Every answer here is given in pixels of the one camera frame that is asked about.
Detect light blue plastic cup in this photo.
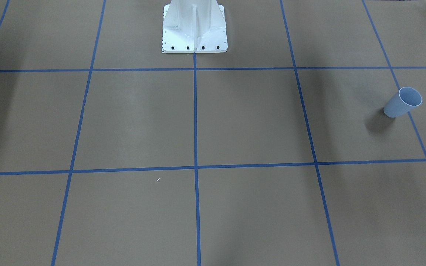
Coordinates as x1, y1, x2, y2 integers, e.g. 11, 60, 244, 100
383, 86, 423, 118

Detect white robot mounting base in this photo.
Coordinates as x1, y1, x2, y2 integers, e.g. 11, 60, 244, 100
161, 0, 228, 54

